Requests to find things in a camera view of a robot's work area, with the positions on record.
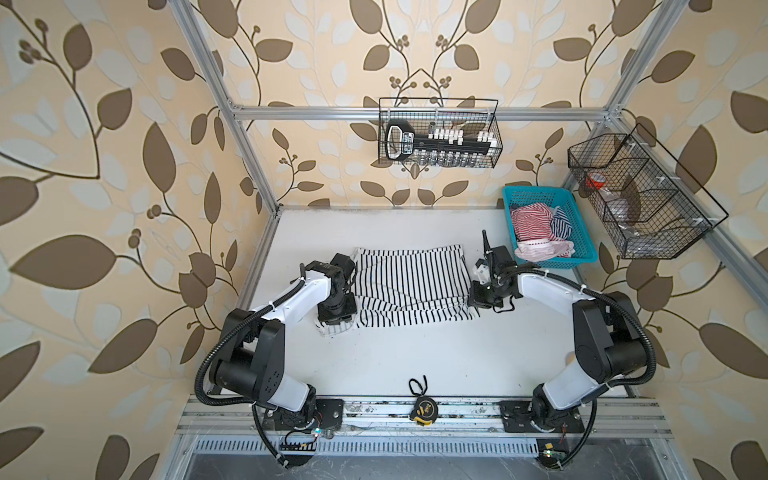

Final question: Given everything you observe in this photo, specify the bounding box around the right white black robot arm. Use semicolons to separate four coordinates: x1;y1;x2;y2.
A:
469;245;657;433

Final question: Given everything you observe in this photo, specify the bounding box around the yellow black tape measure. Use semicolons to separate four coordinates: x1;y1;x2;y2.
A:
408;375;439;426

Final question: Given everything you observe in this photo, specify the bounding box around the red capped plastic bottle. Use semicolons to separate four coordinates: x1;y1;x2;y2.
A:
586;172;629;221

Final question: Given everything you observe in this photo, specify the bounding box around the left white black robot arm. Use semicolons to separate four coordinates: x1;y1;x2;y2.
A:
194;253;357;430

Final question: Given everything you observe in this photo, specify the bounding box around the right black wire basket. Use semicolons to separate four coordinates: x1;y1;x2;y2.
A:
568;123;728;260

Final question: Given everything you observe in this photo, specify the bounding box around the black wire basket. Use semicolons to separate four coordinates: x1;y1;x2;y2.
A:
568;123;728;260
378;96;503;169

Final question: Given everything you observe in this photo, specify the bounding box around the navy striped tank top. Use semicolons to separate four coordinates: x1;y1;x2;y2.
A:
550;207;573;241

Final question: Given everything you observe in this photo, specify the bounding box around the red white striped tank top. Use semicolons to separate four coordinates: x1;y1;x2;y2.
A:
511;203;551;241

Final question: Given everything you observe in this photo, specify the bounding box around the black white striped tank top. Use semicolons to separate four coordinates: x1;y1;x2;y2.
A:
314;244;478;337

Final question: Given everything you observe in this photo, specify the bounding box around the black white tool set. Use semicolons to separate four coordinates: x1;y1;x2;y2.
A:
379;119;503;161

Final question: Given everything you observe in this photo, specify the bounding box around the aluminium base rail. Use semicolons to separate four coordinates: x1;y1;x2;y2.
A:
173;395;673;438

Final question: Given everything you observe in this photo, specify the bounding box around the back black wire basket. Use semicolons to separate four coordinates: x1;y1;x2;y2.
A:
378;96;503;169

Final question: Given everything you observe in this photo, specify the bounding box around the pink white tank top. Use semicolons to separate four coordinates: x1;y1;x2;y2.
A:
514;239;575;263

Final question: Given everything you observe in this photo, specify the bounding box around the teal plastic basket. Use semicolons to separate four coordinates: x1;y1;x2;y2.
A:
502;185;598;269

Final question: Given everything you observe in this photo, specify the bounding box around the right circuit board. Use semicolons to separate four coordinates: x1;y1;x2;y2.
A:
536;439;569;470

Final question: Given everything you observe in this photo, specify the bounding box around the aluminium frame back bar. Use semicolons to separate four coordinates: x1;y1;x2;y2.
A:
232;105;610;122

